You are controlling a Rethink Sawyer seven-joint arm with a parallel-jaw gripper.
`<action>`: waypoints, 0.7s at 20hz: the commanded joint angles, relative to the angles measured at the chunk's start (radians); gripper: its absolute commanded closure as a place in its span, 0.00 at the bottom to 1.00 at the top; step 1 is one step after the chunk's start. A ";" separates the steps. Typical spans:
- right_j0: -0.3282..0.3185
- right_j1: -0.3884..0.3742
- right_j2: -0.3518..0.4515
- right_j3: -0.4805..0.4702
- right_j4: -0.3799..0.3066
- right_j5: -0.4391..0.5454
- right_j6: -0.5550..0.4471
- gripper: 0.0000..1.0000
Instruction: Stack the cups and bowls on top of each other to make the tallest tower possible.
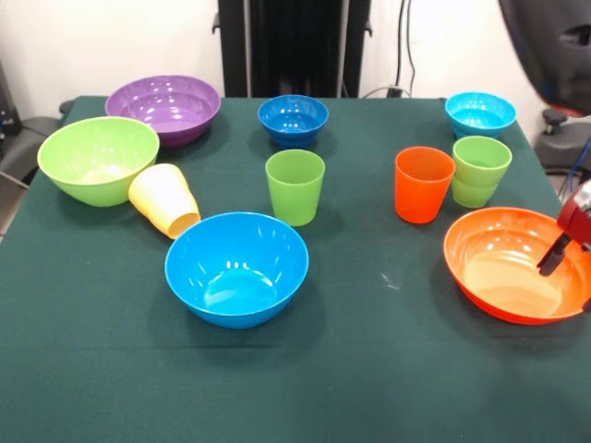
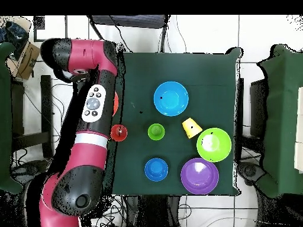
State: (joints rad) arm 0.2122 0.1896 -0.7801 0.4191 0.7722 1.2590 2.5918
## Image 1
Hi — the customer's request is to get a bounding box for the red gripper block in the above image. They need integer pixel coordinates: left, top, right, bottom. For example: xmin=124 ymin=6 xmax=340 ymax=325
xmin=537 ymin=178 xmax=591 ymax=314

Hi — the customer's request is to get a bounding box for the wide orange bowl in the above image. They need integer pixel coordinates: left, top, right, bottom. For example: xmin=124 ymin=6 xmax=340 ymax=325
xmin=442 ymin=206 xmax=591 ymax=326

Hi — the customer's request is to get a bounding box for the light blue small bowl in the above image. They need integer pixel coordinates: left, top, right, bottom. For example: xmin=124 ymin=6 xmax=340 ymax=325
xmin=444 ymin=90 xmax=518 ymax=139

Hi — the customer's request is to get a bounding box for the plain green cup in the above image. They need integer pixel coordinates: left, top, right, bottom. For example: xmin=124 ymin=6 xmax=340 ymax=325
xmin=264 ymin=149 xmax=327 ymax=228

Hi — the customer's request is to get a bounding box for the large blue bowl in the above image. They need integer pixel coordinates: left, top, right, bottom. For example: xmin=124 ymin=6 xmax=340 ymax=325
xmin=164 ymin=211 xmax=310 ymax=330

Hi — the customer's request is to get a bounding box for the ribbed yellow cup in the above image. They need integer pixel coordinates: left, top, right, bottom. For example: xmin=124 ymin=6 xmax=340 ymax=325
xmin=127 ymin=162 xmax=202 ymax=241

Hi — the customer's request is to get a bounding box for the large green bowl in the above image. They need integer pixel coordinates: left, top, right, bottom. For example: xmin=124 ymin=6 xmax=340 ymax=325
xmin=36 ymin=115 xmax=161 ymax=208

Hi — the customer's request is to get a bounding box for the ribbed green cup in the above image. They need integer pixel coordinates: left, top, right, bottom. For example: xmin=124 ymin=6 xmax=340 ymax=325
xmin=451 ymin=136 xmax=513 ymax=210

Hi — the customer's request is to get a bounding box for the plain orange cup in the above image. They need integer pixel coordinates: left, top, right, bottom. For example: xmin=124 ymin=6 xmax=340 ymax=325
xmin=394 ymin=146 xmax=457 ymax=225

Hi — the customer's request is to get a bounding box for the dark green table cloth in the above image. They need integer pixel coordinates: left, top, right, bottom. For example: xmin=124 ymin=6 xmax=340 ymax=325
xmin=0 ymin=95 xmax=591 ymax=443

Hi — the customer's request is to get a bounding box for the dark blue small bowl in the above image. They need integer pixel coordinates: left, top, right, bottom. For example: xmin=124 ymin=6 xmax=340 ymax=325
xmin=257 ymin=94 xmax=331 ymax=150

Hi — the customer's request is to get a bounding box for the purple bowl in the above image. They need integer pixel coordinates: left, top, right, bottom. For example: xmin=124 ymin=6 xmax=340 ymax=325
xmin=104 ymin=75 xmax=223 ymax=149

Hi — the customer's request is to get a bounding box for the grey chair base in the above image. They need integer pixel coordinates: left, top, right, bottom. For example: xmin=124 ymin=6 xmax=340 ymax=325
xmin=0 ymin=114 xmax=64 ymax=176

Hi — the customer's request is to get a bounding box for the blue cable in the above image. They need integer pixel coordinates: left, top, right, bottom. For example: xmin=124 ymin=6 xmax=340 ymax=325
xmin=558 ymin=138 xmax=591 ymax=207

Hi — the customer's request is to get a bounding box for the black hanging cable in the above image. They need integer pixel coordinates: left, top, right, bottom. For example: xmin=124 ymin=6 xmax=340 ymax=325
xmin=404 ymin=4 xmax=417 ymax=90
xmin=394 ymin=4 xmax=405 ymax=89

